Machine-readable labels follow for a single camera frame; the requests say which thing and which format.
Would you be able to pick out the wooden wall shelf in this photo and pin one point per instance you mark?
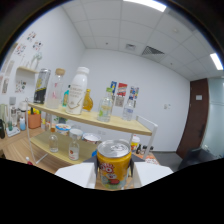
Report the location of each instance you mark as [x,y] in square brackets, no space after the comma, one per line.
[28,69]

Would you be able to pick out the white kitchen appliance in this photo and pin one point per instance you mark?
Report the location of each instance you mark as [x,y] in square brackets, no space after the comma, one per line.
[23,107]

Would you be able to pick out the blue rimmed paper bowl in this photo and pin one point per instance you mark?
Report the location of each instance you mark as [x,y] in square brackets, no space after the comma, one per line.
[63,129]

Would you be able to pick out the patterned paper bowl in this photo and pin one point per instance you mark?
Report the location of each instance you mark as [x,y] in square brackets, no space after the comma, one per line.
[91,138]

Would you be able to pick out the large white milk bottle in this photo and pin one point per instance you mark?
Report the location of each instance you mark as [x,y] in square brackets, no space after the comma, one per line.
[77,93]

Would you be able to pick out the white shelf ornament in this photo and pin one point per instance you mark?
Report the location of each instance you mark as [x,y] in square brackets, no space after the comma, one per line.
[36,60]

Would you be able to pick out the blue yellow wall poster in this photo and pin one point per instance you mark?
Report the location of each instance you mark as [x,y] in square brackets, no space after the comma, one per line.
[113,86]

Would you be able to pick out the teal liquid bottle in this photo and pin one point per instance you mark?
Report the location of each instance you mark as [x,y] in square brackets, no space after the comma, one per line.
[66,98]

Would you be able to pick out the small dark bottle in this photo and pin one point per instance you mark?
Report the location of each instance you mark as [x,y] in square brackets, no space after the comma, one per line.
[138,149]
[144,149]

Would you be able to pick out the small ceiling vent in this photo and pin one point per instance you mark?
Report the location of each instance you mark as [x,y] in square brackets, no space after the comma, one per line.
[130,47]

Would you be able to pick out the clear vodka bottle red label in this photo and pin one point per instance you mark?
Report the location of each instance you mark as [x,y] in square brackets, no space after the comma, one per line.
[74,151]

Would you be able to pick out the large ceiling vent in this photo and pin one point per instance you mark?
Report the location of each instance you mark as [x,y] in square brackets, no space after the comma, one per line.
[152,50]

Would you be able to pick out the black handbag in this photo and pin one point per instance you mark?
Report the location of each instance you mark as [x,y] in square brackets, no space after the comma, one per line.
[2,129]

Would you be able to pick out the white paper bowl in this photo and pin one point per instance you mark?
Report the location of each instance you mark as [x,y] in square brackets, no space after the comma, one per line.
[76,133]

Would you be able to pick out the glass jar cork lid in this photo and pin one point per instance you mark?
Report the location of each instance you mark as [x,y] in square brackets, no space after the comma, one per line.
[56,90]

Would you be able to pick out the brown door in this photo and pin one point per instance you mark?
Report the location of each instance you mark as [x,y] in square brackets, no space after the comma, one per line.
[193,120]

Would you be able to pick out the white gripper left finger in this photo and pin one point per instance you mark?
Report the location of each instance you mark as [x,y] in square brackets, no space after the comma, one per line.
[80,173]

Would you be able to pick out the blue white cup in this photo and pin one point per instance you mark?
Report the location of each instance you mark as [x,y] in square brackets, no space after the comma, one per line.
[22,124]

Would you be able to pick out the two-tier wooden shelf rack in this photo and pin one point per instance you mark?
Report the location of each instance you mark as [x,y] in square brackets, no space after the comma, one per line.
[113,122]

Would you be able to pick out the pale green pitcher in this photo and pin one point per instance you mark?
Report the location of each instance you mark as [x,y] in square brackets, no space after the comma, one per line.
[3,113]

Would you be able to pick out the ceiling light panel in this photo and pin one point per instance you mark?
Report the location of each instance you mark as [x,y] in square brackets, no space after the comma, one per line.
[146,4]
[216,61]

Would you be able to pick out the blue white wall poster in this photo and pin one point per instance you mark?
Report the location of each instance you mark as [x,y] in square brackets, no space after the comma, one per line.
[134,92]

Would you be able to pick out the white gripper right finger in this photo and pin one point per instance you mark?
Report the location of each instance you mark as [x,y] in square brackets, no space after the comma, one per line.
[148,173]

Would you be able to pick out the white tray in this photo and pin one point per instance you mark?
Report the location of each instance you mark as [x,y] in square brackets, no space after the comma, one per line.
[13,132]

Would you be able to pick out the clear water bottle blue cap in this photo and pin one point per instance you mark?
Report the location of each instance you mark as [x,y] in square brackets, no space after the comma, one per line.
[128,111]

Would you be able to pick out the tall black yellow can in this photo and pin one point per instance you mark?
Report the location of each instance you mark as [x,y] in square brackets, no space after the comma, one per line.
[41,86]

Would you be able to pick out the yellow orange drink can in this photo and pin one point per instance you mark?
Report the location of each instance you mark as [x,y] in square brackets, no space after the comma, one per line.
[113,166]

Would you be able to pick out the green translucent cup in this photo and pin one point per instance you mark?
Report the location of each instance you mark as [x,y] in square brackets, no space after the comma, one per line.
[10,126]

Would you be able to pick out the blue liquid bottle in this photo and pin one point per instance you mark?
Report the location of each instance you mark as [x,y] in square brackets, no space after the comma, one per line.
[94,153]

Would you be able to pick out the colourful wall stickers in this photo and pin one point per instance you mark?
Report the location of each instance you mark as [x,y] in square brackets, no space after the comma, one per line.
[20,86]

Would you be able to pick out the black chair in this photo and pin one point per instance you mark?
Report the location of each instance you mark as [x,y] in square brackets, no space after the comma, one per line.
[198,160]

